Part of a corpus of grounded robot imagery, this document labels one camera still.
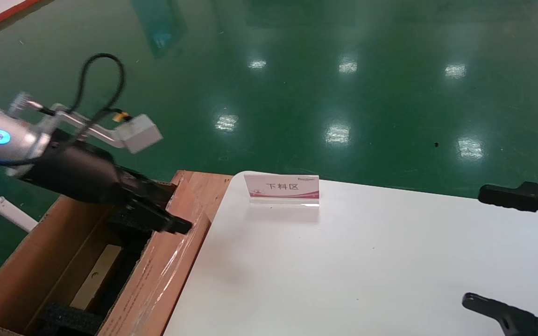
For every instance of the small cardboard box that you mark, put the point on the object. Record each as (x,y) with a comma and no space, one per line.
(96,275)

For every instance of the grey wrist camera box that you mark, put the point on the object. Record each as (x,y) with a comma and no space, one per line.
(140,134)

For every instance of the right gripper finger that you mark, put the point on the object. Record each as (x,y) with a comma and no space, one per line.
(516,323)
(530,198)

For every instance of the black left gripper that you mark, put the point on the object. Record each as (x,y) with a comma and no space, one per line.
(77,172)

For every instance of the black foam insert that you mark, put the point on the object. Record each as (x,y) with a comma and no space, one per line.
(124,233)
(73,319)

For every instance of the silver camera mount bracket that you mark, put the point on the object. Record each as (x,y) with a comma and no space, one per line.
(96,133)

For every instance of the acrylic table sign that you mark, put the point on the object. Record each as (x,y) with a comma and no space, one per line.
(283,186)

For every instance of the large cardboard box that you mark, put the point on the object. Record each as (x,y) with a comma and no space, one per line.
(171,266)

